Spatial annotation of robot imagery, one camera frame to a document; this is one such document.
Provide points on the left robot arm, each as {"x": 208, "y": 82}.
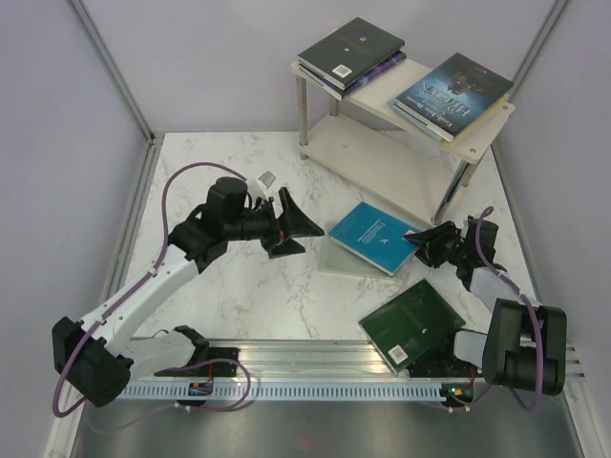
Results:
{"x": 97, "y": 354}

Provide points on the white two-tier shelf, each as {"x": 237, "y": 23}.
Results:
{"x": 364, "y": 141}

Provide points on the black book Moon and Sixpence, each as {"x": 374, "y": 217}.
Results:
{"x": 347, "y": 53}

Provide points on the light blue cat book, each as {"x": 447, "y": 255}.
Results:
{"x": 422, "y": 126}

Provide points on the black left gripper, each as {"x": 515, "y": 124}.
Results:
{"x": 293, "y": 222}

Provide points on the purple galaxy cover book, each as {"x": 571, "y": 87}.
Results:
{"x": 362, "y": 81}

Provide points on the aluminium frame post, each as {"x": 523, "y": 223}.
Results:
{"x": 537, "y": 46}
{"x": 92, "y": 33}

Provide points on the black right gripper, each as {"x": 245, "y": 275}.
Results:
{"x": 428, "y": 242}

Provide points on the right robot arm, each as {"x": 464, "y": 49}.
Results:
{"x": 526, "y": 343}

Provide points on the white perforated cable duct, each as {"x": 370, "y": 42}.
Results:
{"x": 232, "y": 391}

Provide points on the yellow book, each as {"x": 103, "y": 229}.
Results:
{"x": 484, "y": 117}

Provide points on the clear plastic file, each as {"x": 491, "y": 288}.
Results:
{"x": 335, "y": 259}

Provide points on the left aluminium frame post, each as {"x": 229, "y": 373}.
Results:
{"x": 92, "y": 33}

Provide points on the right aluminium frame post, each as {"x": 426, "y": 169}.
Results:
{"x": 537, "y": 46}

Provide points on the aluminium front rail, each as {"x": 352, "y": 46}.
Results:
{"x": 326, "y": 361}

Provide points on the bright blue book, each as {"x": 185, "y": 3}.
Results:
{"x": 375, "y": 237}

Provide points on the dark green book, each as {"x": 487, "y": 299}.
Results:
{"x": 410, "y": 325}

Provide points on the dark blue Wuthering Heights book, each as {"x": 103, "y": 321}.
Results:
{"x": 453, "y": 95}

